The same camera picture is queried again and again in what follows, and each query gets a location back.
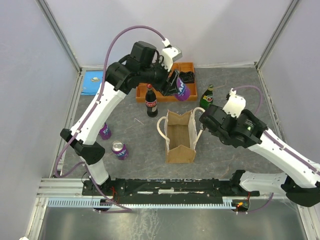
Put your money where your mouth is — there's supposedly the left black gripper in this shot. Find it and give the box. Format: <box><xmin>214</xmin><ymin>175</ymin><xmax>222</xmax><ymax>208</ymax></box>
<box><xmin>139</xmin><ymin>55</ymin><xmax>180</xmax><ymax>97</ymax></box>

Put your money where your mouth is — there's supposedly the cola glass bottle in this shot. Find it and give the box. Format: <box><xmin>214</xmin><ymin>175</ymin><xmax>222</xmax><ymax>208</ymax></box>
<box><xmin>145</xmin><ymin>84</ymin><xmax>158</xmax><ymax>118</ymax></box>

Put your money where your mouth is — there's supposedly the purple soda can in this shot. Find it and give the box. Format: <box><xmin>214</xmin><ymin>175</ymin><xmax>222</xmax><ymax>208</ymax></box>
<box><xmin>173</xmin><ymin>77</ymin><xmax>191</xmax><ymax>102</ymax></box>
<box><xmin>111</xmin><ymin>140</ymin><xmax>129</xmax><ymax>160</ymax></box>
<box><xmin>99</xmin><ymin>123</ymin><xmax>112</xmax><ymax>140</ymax></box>

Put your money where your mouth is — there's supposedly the purple soda can front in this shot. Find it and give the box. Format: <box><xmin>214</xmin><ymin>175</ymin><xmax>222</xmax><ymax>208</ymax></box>
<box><xmin>111</xmin><ymin>140</ymin><xmax>129</xmax><ymax>160</ymax></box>

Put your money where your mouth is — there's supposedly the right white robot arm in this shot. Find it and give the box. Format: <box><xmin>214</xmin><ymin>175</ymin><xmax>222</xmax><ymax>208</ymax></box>
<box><xmin>199</xmin><ymin>105</ymin><xmax>320</xmax><ymax>207</ymax></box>

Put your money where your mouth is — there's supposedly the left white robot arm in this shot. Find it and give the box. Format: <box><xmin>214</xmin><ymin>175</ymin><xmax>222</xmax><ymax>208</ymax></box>
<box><xmin>60</xmin><ymin>41</ymin><xmax>183</xmax><ymax>195</ymax></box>

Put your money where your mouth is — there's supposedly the wooden compartment tray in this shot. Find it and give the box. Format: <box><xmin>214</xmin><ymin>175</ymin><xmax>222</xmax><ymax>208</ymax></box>
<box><xmin>135</xmin><ymin>62</ymin><xmax>198</xmax><ymax>103</ymax></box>

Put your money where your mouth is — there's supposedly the green glass bottle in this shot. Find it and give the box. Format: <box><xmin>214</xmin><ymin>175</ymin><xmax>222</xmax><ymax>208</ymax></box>
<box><xmin>199</xmin><ymin>84</ymin><xmax>214</xmax><ymax>110</ymax></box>

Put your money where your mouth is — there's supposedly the dark rolled fabric right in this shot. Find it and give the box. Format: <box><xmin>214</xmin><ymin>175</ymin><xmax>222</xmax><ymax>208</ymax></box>
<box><xmin>179</xmin><ymin>71</ymin><xmax>195</xmax><ymax>84</ymax></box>

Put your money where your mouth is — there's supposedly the blue patterned cloth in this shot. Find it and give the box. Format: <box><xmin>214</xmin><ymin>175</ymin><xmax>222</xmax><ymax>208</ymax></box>
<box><xmin>81</xmin><ymin>70</ymin><xmax>103</xmax><ymax>96</ymax></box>

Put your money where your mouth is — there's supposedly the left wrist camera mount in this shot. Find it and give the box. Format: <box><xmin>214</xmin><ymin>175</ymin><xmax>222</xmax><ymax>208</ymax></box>
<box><xmin>160</xmin><ymin>38</ymin><xmax>183</xmax><ymax>73</ymax></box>

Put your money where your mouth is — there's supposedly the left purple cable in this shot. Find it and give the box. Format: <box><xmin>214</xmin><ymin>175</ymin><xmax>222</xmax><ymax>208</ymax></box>
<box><xmin>53</xmin><ymin>24</ymin><xmax>167</xmax><ymax>214</ymax></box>

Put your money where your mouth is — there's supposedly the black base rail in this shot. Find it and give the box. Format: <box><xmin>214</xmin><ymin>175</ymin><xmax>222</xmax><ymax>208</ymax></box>
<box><xmin>99</xmin><ymin>178</ymin><xmax>260</xmax><ymax>205</ymax></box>

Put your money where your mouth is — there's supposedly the blue toothed cable duct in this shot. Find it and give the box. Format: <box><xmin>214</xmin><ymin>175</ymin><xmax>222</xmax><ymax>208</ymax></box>
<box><xmin>47</xmin><ymin>197</ymin><xmax>236</xmax><ymax>210</ymax></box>

